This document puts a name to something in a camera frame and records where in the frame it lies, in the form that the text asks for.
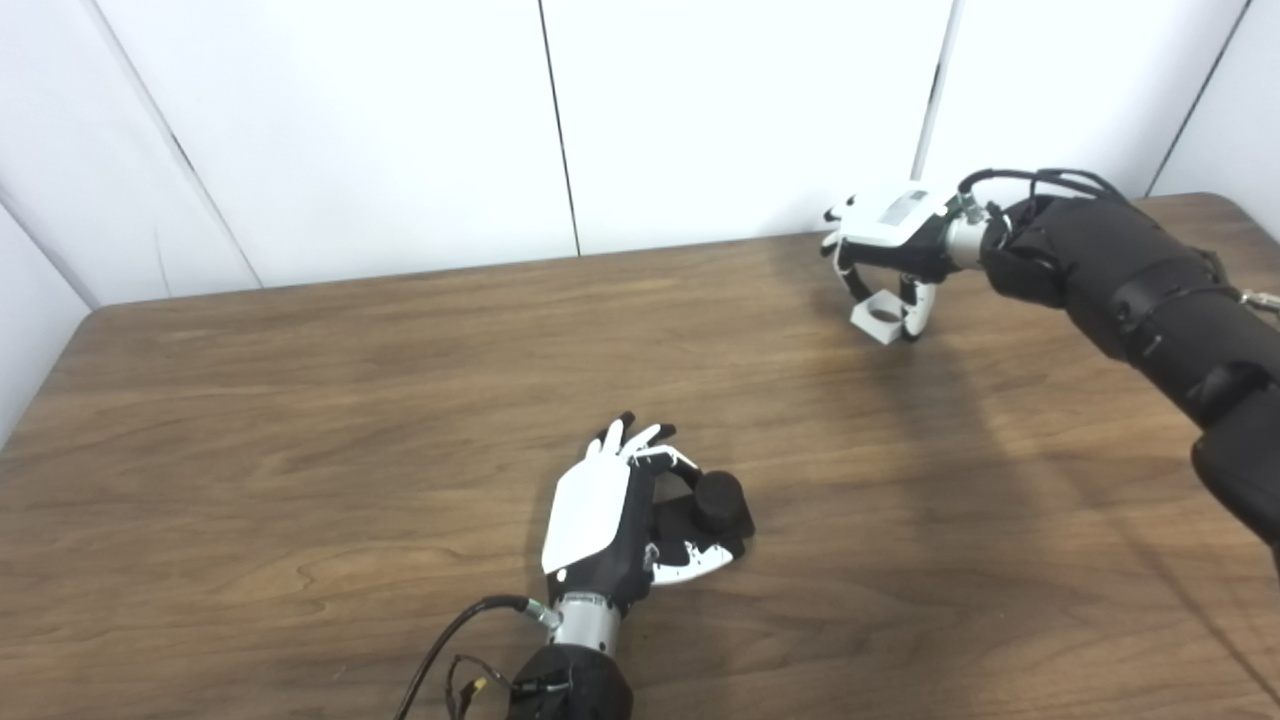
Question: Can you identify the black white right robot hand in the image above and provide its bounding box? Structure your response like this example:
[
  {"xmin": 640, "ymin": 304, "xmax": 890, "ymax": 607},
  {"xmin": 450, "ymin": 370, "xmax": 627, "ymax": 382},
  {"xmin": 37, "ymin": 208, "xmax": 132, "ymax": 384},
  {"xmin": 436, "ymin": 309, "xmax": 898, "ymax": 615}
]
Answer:
[{"xmin": 822, "ymin": 180, "xmax": 966, "ymax": 343}]

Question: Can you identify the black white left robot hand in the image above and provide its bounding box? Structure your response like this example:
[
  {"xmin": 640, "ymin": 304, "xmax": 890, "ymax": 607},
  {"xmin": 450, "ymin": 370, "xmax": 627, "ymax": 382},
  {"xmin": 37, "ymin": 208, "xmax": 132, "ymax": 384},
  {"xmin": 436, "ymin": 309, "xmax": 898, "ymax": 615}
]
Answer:
[{"xmin": 540, "ymin": 412, "xmax": 749, "ymax": 611}]

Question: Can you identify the white square piece with hole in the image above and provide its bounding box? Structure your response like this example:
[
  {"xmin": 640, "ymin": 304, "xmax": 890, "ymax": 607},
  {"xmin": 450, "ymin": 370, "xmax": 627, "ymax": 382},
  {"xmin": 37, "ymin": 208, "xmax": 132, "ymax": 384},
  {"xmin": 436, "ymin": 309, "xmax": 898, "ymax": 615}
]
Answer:
[{"xmin": 850, "ymin": 290, "xmax": 913, "ymax": 346}]

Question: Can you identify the black peg with square base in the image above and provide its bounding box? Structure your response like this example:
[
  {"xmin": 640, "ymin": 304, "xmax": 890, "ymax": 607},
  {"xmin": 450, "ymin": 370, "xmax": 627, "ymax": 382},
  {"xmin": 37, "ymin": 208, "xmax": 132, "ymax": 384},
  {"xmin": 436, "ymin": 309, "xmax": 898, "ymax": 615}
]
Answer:
[{"xmin": 655, "ymin": 470, "xmax": 756, "ymax": 556}]

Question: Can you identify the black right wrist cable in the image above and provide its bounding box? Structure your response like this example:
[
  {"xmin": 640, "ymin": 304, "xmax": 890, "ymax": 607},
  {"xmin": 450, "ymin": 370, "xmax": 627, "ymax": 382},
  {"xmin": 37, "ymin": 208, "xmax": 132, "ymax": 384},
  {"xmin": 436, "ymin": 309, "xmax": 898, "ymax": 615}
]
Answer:
[{"xmin": 955, "ymin": 167, "xmax": 1136, "ymax": 216}]

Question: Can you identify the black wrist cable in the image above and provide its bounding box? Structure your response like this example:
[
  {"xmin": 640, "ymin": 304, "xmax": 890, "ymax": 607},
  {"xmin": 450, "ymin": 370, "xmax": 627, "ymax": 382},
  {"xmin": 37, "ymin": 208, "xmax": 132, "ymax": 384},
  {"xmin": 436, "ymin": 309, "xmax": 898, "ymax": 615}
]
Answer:
[
  {"xmin": 393, "ymin": 595, "xmax": 561, "ymax": 720},
  {"xmin": 955, "ymin": 167, "xmax": 1136, "ymax": 216}
]

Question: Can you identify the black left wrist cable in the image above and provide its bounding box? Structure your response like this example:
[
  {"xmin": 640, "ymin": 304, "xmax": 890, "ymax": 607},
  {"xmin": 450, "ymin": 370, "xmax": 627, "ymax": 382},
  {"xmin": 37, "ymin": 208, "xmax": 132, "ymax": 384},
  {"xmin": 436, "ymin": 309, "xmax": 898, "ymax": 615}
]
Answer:
[{"xmin": 393, "ymin": 595, "xmax": 561, "ymax": 720}]

